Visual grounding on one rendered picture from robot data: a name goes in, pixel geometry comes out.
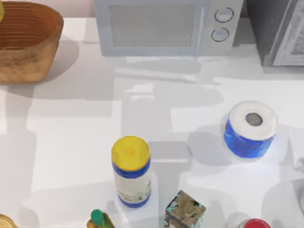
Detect yellow round object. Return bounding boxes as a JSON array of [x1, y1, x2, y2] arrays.
[[0, 214, 19, 228]]

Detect pale microwave oven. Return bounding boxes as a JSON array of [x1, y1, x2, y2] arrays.
[[92, 0, 245, 57]]

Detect blue wrapped toilet paper roll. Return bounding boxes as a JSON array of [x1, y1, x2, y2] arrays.
[[223, 100, 279, 159]]

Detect yellow capped blue white bottle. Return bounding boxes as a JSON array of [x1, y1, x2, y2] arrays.
[[111, 135, 152, 209]]

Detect red capped container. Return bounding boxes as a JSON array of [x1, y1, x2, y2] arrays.
[[242, 218, 271, 228]]

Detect patterned square box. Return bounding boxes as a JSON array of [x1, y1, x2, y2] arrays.
[[164, 190, 207, 228]]

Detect microwave knob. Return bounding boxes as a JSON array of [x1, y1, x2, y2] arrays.
[[210, 27, 230, 43], [214, 7, 234, 23]]

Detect green capped yellow bottle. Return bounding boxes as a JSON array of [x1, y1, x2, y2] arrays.
[[86, 209, 116, 228]]

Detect brown wicker basket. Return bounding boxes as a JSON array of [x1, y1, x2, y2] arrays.
[[0, 1, 64, 83]]

